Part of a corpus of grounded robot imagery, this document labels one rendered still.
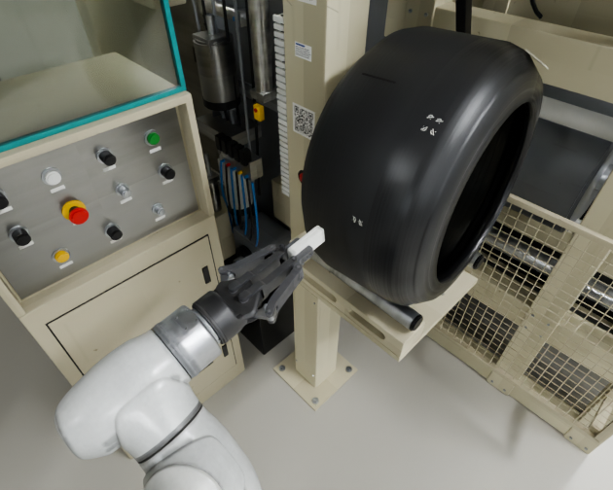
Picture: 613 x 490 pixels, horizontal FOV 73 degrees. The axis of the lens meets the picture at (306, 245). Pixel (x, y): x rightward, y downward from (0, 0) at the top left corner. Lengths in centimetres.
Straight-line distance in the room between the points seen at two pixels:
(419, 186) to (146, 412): 49
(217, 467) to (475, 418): 151
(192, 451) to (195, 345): 13
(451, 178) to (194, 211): 82
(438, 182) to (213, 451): 49
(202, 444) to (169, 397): 7
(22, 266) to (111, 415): 65
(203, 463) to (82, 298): 74
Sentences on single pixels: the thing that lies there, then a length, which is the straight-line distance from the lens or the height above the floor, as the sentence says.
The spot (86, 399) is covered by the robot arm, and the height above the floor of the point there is 122.
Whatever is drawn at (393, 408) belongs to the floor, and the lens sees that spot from 189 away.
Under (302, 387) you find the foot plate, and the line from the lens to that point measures 189.
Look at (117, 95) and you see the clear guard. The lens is 103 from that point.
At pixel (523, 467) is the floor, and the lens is 196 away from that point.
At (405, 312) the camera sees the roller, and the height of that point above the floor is 92.
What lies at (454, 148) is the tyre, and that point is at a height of 136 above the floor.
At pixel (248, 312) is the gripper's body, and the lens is 60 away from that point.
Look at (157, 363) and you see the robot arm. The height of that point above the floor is 122.
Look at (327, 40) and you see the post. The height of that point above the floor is 142.
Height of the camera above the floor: 169
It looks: 44 degrees down
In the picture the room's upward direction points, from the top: straight up
